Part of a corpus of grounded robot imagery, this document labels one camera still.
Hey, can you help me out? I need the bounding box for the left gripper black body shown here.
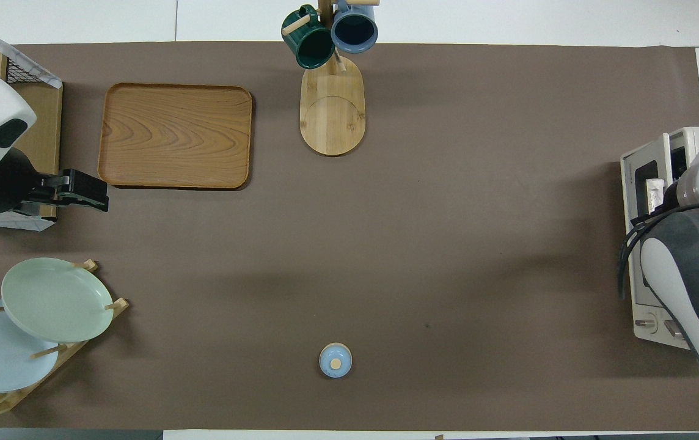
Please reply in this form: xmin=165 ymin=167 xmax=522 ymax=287
xmin=20 ymin=172 xmax=74 ymax=207

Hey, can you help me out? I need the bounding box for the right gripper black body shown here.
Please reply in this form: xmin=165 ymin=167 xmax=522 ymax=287
xmin=668 ymin=144 xmax=691 ymax=180

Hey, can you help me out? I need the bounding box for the glass toaster oven door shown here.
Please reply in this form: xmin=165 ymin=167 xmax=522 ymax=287
xmin=620 ymin=133 xmax=672 ymax=309

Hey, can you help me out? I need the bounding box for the beige toaster oven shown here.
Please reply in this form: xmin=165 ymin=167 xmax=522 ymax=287
xmin=620 ymin=126 xmax=699 ymax=352

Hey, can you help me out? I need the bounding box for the rectangular wooden tray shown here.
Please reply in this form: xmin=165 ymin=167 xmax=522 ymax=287
xmin=98 ymin=82 xmax=254 ymax=191

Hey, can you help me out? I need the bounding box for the pale green racked plate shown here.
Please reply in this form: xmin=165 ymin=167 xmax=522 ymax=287
xmin=1 ymin=257 xmax=115 ymax=344

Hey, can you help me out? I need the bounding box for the wooden plate rack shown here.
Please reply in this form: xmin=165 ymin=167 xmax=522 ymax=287
xmin=0 ymin=260 xmax=130 ymax=420

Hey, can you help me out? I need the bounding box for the brown table mat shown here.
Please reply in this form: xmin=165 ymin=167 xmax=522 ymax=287
xmin=0 ymin=41 xmax=699 ymax=432

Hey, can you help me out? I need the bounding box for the wooden mug tree stand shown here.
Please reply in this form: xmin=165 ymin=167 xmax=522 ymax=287
xmin=282 ymin=0 xmax=381 ymax=157

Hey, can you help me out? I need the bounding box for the dark green mug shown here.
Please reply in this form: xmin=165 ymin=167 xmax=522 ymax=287
xmin=281 ymin=5 xmax=337 ymax=70

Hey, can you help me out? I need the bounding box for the small blue lidded jar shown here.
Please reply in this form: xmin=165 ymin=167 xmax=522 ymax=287
xmin=318 ymin=342 xmax=353 ymax=379

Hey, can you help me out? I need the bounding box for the blue grey mug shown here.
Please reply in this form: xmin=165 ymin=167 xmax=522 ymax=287
xmin=330 ymin=0 xmax=379 ymax=54

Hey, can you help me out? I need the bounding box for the wooden shelf with mesh frame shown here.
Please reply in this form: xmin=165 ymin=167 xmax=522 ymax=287
xmin=0 ymin=13 xmax=64 ymax=232

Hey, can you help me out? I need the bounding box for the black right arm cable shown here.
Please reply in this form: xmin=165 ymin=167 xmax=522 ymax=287
xmin=618 ymin=202 xmax=699 ymax=301

